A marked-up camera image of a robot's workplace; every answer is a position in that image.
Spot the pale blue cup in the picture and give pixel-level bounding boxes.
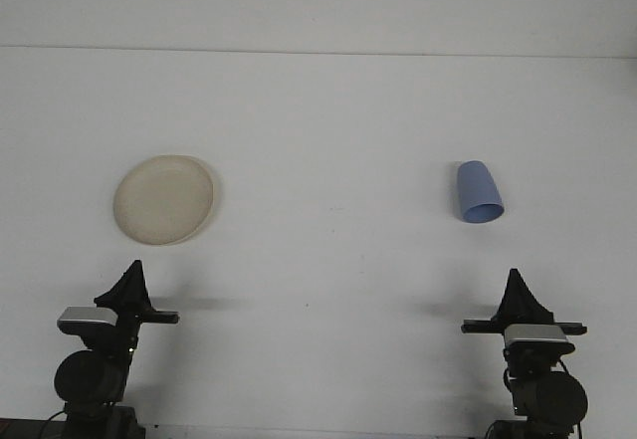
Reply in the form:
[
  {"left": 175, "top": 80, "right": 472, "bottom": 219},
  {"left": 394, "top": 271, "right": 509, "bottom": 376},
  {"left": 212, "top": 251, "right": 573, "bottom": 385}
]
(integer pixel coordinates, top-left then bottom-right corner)
[{"left": 456, "top": 159, "right": 507, "bottom": 225}]

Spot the pale round plate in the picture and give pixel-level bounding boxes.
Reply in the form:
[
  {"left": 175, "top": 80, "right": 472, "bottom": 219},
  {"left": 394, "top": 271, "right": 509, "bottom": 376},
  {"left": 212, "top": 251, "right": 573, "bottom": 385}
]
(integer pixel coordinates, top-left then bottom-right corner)
[{"left": 111, "top": 153, "right": 223, "bottom": 248}]

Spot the dark platform edge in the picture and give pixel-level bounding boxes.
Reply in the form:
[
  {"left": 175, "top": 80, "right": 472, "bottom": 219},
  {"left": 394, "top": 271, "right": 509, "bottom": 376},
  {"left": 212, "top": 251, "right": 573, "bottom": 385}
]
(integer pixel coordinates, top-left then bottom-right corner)
[{"left": 0, "top": 415, "right": 67, "bottom": 439}]

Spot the pale grey camera box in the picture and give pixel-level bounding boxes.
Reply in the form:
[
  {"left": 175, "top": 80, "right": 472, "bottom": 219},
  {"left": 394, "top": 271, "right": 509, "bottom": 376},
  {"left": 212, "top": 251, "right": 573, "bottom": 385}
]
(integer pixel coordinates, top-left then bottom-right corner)
[
  {"left": 503, "top": 324, "right": 571, "bottom": 348},
  {"left": 56, "top": 306, "right": 119, "bottom": 334}
]

